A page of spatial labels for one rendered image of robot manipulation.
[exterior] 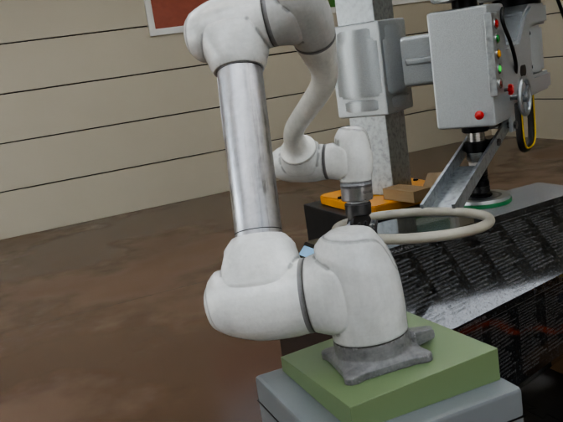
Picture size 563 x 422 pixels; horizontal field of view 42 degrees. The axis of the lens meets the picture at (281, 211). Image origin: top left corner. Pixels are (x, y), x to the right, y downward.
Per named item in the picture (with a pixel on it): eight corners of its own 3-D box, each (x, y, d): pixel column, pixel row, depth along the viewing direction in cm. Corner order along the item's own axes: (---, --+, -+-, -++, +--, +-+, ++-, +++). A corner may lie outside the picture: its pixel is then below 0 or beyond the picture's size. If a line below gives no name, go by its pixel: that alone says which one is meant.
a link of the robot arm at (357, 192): (379, 179, 204) (380, 200, 205) (354, 178, 211) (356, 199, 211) (356, 183, 198) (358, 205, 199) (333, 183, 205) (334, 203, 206)
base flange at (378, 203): (317, 203, 358) (316, 193, 357) (400, 183, 377) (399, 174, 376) (369, 217, 314) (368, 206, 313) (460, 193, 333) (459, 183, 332)
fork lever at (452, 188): (472, 130, 295) (470, 118, 293) (520, 126, 284) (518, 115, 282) (412, 217, 246) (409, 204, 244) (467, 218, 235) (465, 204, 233)
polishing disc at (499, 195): (523, 194, 272) (522, 191, 272) (484, 208, 261) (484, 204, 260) (477, 190, 289) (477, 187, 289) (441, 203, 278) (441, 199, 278)
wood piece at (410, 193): (384, 198, 326) (382, 187, 325) (400, 194, 331) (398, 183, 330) (414, 203, 309) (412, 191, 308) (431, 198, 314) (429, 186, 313)
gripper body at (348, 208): (357, 203, 200) (359, 237, 201) (377, 199, 205) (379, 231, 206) (337, 203, 205) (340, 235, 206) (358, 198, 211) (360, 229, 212)
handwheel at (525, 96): (508, 115, 281) (506, 75, 278) (535, 113, 275) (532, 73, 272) (497, 120, 269) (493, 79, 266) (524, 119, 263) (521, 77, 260)
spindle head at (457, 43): (469, 122, 297) (460, 10, 287) (524, 118, 284) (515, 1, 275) (437, 137, 268) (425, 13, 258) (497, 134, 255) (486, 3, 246)
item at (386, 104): (326, 118, 346) (314, 31, 338) (387, 106, 359) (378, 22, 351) (364, 120, 315) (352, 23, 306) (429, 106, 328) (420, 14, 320)
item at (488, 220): (374, 214, 255) (374, 206, 255) (515, 215, 228) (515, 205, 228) (302, 243, 215) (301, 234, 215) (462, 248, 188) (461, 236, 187)
